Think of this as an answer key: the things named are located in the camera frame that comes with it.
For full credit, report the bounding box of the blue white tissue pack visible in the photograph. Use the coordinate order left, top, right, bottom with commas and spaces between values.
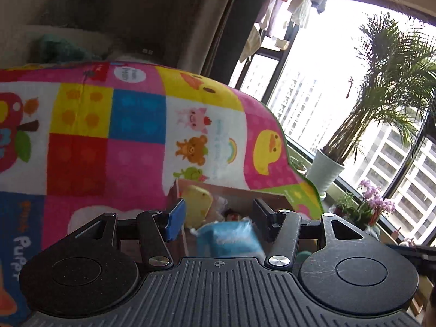
190, 218, 265, 261

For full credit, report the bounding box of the pink cardboard box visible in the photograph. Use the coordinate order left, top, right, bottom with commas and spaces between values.
165, 178, 323, 258

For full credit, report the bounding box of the pink orchid plant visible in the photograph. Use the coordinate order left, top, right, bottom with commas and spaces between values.
333, 180, 396, 229

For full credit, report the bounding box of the colourful cartoon play mat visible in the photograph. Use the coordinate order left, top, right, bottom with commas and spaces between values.
1, 61, 322, 326

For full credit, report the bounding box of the palm plant in white pot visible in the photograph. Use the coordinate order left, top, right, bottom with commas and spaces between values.
307, 13, 435, 195

